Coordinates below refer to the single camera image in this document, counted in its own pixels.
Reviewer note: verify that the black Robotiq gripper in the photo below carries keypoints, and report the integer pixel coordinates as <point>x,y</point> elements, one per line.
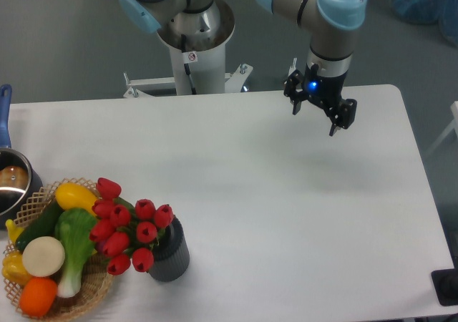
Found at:
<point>324,92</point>

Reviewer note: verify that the red tulip bouquet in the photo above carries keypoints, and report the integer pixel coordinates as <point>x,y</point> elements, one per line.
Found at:
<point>131,231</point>

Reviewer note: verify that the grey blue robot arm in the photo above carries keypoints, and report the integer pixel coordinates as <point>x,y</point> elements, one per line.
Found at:
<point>333,24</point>

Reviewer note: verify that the dark grey ribbed vase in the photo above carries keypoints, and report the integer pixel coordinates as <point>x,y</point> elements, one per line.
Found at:
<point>171,256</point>

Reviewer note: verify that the blue plastic bag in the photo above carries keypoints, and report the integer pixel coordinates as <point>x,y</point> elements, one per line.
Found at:
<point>440,12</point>

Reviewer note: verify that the black device at table edge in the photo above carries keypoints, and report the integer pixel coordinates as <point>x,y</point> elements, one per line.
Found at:
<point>445,285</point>

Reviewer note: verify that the purple red onion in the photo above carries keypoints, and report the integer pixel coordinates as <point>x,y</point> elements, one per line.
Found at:
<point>100,246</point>

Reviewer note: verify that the yellow squash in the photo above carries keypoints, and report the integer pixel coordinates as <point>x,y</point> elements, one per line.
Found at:
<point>70,195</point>

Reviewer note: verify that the green white bok choy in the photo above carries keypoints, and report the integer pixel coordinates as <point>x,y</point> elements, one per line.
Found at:
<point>72,230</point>

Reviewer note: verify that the woven wicker basket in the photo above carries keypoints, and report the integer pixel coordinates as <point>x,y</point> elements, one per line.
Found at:
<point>95,281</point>

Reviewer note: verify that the green cucumber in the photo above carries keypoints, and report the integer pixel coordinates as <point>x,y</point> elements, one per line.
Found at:
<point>42,226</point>

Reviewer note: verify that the white round radish slice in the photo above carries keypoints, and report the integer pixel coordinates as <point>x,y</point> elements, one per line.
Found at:
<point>43,256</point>

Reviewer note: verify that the yellow banana tip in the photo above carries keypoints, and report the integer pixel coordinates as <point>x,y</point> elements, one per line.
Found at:
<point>13,230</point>

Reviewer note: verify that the orange fruit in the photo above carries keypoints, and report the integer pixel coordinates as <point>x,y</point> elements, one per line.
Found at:
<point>38,296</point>

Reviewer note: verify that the yellow bell pepper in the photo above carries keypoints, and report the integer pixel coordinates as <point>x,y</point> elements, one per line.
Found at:
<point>14,270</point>

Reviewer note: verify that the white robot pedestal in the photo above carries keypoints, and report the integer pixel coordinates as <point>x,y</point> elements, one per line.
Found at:
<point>197,49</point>

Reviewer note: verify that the white frame at right edge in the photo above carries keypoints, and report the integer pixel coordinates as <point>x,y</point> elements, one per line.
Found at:
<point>450,128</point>

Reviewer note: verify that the blue handled saucepan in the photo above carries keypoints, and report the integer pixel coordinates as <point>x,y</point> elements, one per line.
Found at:
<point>18,178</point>

